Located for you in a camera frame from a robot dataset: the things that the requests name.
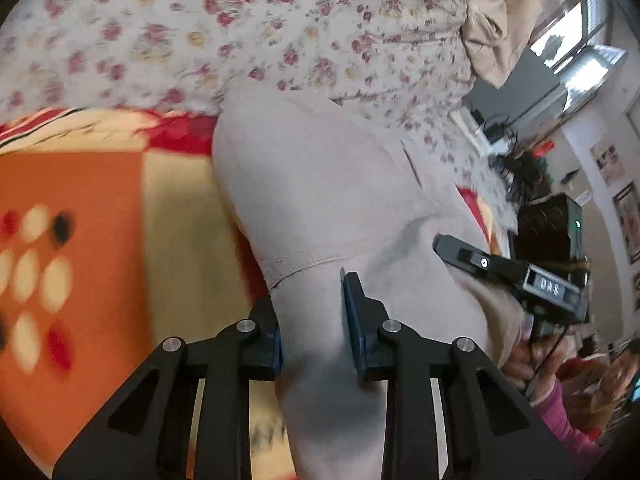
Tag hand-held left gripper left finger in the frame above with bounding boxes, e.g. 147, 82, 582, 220
52, 297, 285, 480

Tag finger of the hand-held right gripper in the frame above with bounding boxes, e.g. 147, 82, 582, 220
432, 234, 528, 287

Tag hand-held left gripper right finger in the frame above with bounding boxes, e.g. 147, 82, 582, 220
341, 270, 576, 480

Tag beige coat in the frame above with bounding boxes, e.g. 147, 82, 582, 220
212, 77, 531, 480

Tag person's right forearm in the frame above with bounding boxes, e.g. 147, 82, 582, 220
527, 375, 613, 468

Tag person's right hand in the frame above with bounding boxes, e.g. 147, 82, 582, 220
502, 317, 568, 396

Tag white flat board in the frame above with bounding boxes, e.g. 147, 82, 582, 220
449, 107, 493, 157

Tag window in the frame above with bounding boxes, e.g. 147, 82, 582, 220
527, 0, 629, 122

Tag beige curtain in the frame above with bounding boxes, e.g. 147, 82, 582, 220
459, 0, 571, 89

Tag red and yellow blanket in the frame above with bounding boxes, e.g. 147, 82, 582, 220
0, 107, 511, 480

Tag floral quilt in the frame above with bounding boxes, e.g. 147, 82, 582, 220
0, 0, 501, 196

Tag framed wall picture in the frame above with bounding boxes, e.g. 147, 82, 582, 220
612, 182, 640, 267

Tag wall poster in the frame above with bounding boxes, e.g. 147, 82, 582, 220
590, 142, 627, 187

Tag black chargers with cables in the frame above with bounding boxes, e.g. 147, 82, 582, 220
472, 110, 522, 162

